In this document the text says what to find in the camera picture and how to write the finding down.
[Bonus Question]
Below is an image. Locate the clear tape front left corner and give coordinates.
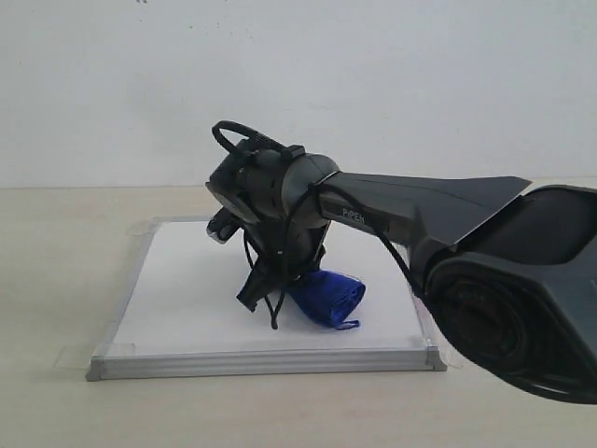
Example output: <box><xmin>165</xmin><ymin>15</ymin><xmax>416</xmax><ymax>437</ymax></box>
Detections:
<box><xmin>52</xmin><ymin>343</ymin><xmax>135</xmax><ymax>371</ymax></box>

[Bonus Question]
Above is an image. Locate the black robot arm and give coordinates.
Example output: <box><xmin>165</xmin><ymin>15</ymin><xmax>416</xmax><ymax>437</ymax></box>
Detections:
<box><xmin>206</xmin><ymin>140</ymin><xmax>596</xmax><ymax>405</ymax></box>

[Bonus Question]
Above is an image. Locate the blue cloth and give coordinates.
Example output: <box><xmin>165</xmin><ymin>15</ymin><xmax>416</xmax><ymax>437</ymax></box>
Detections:
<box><xmin>283</xmin><ymin>270</ymin><xmax>367</xmax><ymax>330</ymax></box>

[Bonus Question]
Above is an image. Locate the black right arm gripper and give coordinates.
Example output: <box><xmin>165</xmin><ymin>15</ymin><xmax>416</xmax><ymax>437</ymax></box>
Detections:
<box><xmin>237</xmin><ymin>220</ymin><xmax>330</xmax><ymax>312</ymax></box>

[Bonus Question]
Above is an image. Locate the clear tape back left corner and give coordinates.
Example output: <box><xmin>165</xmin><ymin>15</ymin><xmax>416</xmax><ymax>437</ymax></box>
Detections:
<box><xmin>127</xmin><ymin>220</ymin><xmax>160</xmax><ymax>237</ymax></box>

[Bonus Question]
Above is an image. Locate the clear tape front right corner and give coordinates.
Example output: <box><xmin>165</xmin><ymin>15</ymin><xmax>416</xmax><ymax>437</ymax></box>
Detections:
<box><xmin>411</xmin><ymin>335</ymin><xmax>465</xmax><ymax>371</ymax></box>

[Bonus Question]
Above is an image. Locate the white whiteboard with aluminium frame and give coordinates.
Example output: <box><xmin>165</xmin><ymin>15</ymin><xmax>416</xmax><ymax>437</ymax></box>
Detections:
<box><xmin>86</xmin><ymin>217</ymin><xmax>446</xmax><ymax>382</ymax></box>

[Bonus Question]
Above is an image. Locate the clear tape corner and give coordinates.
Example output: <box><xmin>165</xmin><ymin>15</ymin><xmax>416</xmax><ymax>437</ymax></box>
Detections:
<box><xmin>52</xmin><ymin>343</ymin><xmax>135</xmax><ymax>371</ymax></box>
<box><xmin>411</xmin><ymin>335</ymin><xmax>465</xmax><ymax>371</ymax></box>
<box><xmin>127</xmin><ymin>220</ymin><xmax>160</xmax><ymax>237</ymax></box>

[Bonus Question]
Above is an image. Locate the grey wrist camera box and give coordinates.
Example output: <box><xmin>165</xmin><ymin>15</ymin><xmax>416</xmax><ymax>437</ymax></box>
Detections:
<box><xmin>206</xmin><ymin>208</ymin><xmax>241</xmax><ymax>245</ymax></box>

